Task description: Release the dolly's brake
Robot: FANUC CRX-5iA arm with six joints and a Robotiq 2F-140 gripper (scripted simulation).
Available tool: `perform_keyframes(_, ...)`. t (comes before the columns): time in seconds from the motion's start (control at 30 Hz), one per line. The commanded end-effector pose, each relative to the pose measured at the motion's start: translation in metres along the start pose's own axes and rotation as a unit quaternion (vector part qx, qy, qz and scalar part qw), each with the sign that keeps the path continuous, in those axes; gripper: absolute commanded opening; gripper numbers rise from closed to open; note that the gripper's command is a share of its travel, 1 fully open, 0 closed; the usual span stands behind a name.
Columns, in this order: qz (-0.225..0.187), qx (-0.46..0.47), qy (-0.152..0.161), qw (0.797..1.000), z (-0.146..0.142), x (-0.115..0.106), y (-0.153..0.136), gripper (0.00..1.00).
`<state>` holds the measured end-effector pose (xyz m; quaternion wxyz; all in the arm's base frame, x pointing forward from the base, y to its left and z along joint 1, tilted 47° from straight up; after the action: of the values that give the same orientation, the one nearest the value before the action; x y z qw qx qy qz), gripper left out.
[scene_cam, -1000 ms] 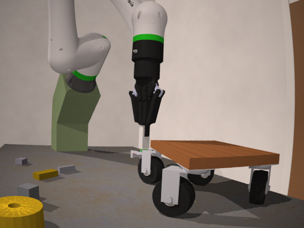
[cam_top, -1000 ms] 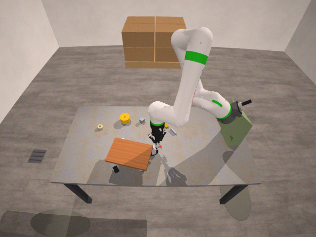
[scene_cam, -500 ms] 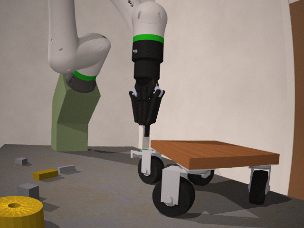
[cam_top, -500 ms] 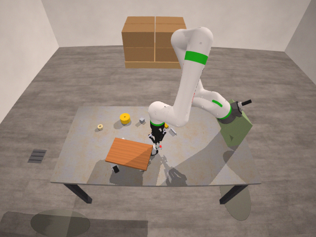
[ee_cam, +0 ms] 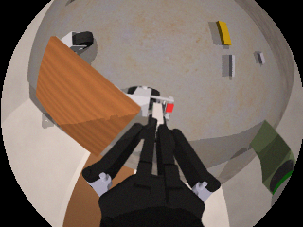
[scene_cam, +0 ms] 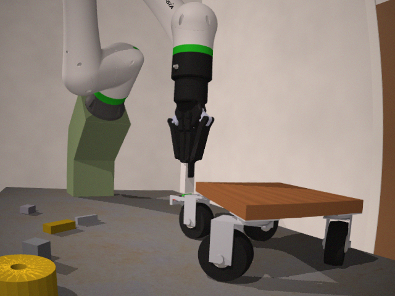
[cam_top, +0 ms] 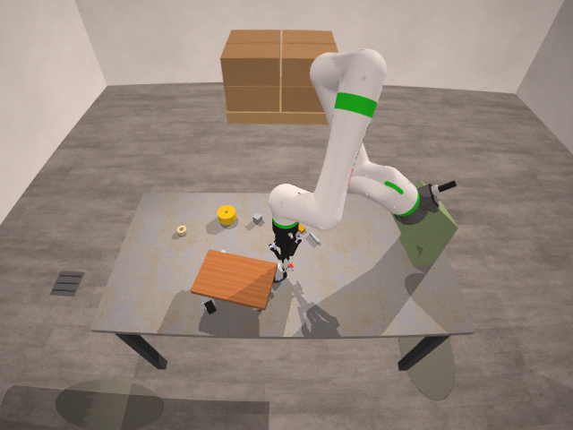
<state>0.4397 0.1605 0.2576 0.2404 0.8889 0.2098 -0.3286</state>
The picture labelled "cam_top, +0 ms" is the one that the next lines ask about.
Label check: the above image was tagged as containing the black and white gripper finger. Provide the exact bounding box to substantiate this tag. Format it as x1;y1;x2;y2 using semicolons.
286;236;302;267
269;242;287;269

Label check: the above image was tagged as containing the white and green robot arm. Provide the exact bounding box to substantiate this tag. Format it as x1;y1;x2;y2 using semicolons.
269;48;457;239

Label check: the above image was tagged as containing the yellow cylinder with centre hole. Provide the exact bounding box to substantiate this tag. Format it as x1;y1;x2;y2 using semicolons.
218;205;236;225

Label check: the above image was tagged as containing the wooden dolly with black caster wheels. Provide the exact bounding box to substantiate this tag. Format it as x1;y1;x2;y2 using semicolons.
191;249;294;314

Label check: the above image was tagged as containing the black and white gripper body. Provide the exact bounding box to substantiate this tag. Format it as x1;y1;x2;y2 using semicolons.
274;234;296;248

